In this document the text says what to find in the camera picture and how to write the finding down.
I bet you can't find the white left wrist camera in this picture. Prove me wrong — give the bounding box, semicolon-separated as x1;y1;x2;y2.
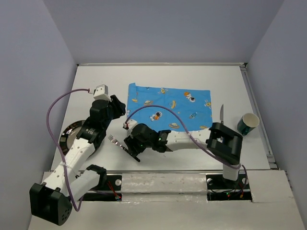
94;84;111;102

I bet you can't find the black rimmed dinner plate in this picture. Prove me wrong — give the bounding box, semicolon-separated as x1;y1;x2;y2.
59;120;85;156

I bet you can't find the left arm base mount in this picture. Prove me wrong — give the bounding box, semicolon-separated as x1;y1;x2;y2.
83;174;122;202

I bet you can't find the steel fork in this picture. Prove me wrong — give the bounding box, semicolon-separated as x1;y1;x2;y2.
108;135;129;152

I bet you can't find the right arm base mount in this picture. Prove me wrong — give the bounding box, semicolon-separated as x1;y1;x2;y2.
206;174;252;201

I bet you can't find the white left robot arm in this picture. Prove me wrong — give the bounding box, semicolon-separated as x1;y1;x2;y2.
29;95;125;226

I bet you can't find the steel knife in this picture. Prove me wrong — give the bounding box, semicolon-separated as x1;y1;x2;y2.
220;104;224;124

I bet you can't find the teal mug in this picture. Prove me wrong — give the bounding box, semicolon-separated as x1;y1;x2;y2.
237;113;260;136

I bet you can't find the blue space-print cloth placemat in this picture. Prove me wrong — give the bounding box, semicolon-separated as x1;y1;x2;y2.
127;83;213;131

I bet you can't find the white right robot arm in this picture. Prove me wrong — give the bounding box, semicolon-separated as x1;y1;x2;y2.
123;120;243;188

